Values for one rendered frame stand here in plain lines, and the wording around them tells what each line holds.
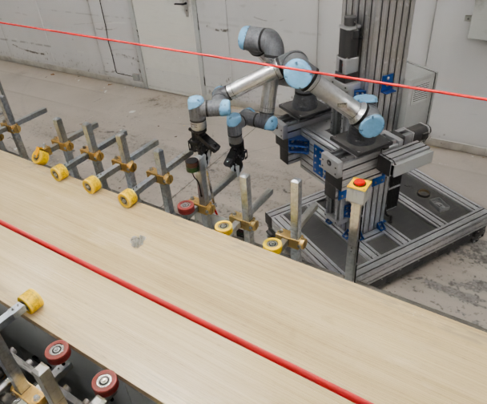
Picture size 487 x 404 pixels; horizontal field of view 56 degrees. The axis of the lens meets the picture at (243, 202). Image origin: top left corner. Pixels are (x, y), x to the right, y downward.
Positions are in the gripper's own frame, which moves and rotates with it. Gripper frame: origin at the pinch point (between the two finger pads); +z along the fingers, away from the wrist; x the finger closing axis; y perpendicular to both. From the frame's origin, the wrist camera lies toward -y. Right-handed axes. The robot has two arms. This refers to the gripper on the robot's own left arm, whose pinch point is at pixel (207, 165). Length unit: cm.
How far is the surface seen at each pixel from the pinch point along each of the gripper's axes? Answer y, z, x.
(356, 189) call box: -81, -21, 15
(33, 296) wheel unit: 6, 3, 99
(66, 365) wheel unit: -16, 18, 107
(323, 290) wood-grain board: -81, 11, 38
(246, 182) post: -32.2, -7.9, 13.5
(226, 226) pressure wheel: -27.7, 10.2, 24.9
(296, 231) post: -57, 10, 13
